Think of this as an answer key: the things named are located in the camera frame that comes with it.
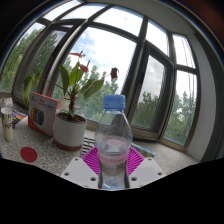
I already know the colourful printed booklet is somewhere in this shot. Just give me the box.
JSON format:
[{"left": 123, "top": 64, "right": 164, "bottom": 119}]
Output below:
[{"left": 11, "top": 109, "right": 28, "bottom": 129}]

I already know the clear blue-capped water bottle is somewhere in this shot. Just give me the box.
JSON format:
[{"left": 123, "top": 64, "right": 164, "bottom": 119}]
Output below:
[{"left": 94, "top": 94, "right": 134, "bottom": 191}]

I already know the beige printed paper cup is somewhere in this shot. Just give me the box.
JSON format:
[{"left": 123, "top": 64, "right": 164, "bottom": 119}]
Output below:
[{"left": 0, "top": 106, "right": 15, "bottom": 143}]

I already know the red-flowered plant in white pot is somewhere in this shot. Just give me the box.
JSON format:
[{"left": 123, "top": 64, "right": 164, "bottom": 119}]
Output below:
[{"left": 21, "top": 49, "right": 120, "bottom": 152}]

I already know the red and white filament box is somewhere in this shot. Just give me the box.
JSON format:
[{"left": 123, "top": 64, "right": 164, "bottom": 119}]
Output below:
[{"left": 27, "top": 92, "right": 63, "bottom": 138}]

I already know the brown-framed bay window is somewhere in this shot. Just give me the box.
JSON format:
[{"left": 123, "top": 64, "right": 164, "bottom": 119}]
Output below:
[{"left": 0, "top": 0, "right": 202, "bottom": 148}]

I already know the flat round red coaster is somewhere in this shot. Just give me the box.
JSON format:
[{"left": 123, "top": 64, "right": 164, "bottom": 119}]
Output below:
[{"left": 19, "top": 146, "right": 38, "bottom": 163}]

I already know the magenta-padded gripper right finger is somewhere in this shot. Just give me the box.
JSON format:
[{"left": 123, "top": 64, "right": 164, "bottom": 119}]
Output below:
[{"left": 127, "top": 147, "right": 166, "bottom": 190}]

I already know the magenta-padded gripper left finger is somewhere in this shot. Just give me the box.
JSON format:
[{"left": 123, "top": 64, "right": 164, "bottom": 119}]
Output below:
[{"left": 60, "top": 146, "right": 101, "bottom": 190}]

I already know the light blue printed packet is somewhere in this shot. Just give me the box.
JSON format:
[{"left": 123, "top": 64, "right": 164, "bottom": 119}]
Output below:
[{"left": 130, "top": 142, "right": 156, "bottom": 159}]

